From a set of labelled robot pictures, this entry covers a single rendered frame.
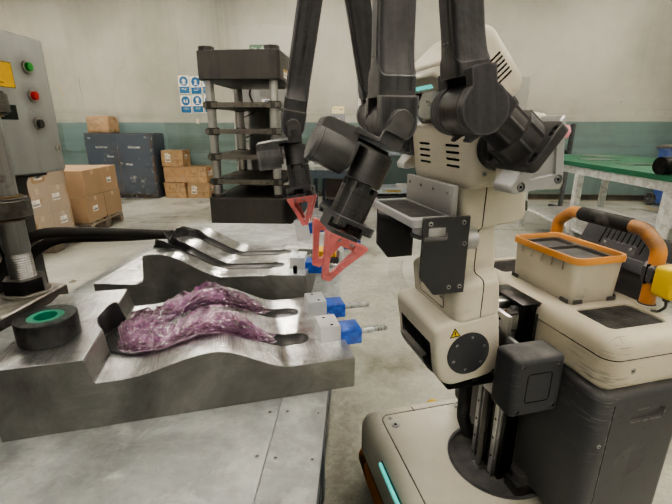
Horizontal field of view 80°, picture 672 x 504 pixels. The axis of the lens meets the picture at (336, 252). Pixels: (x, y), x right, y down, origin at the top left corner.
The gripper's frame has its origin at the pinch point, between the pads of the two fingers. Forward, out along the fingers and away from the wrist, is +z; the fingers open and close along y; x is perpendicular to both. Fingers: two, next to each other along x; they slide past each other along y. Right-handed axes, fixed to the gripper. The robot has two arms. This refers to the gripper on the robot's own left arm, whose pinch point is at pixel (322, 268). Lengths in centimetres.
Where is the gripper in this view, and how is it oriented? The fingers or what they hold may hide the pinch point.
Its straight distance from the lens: 64.2
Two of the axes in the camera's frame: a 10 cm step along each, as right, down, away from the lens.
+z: -4.2, 8.9, 1.6
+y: 2.5, 2.8, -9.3
